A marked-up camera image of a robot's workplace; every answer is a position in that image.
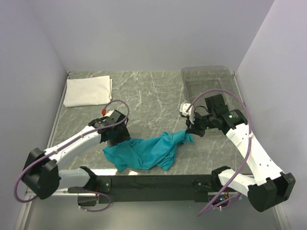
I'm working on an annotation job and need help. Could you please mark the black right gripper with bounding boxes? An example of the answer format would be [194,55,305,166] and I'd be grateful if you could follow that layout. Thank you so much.
[186,111,216,137]

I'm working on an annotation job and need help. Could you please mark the teal t shirt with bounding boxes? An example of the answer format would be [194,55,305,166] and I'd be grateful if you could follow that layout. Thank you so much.
[103,130,194,172]

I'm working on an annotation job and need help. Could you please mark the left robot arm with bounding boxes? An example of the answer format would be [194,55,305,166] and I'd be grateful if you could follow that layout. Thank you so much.
[22,110,130,199]

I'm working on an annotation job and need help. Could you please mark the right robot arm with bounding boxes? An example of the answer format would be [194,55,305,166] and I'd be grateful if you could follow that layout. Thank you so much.
[179,94,295,212]

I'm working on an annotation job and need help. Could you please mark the folded white t shirt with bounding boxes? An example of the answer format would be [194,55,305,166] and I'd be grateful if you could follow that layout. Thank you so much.
[63,76,112,108]

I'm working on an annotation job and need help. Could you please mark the clear plastic bin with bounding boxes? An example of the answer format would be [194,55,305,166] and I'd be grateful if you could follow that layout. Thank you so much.
[181,65,241,103]

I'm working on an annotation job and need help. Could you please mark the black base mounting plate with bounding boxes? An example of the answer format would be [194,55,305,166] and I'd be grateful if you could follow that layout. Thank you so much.
[68,166,243,208]

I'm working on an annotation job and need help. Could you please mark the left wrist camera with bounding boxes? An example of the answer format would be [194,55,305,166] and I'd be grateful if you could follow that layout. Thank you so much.
[101,109,114,117]

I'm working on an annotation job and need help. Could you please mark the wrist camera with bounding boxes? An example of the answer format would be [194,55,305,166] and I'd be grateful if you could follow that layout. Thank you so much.
[101,109,114,117]
[179,103,194,122]

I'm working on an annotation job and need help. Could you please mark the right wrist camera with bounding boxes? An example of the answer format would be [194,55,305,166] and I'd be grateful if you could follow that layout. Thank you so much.
[179,103,194,122]

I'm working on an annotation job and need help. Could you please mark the aluminium rail frame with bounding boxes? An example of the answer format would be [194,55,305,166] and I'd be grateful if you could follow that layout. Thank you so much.
[13,186,72,230]

